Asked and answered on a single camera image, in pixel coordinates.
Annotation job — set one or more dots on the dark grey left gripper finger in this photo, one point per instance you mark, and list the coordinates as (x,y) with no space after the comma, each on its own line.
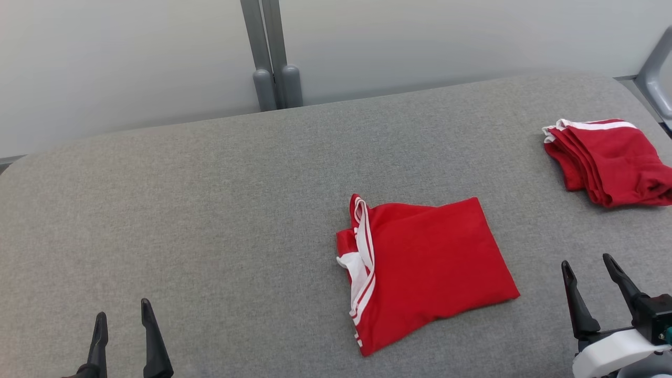
(156,352)
(97,346)

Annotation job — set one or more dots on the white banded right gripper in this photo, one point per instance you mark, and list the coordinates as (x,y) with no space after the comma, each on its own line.
(609,352)

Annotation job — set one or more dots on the red white jersey shirt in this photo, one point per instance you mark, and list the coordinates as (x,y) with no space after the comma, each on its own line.
(436,262)

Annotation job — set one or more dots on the folded red white shorts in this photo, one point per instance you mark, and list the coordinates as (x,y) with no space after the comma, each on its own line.
(614,157)

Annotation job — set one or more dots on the grey fabric sofa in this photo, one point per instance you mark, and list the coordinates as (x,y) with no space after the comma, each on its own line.
(184,220)

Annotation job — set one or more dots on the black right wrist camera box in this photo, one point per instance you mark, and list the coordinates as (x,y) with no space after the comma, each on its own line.
(653,317)

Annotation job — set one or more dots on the grey metal frame bracket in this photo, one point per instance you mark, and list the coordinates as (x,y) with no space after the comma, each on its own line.
(656,79)

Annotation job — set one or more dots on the grey partition post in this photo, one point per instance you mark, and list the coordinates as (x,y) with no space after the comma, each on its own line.
(273,52)

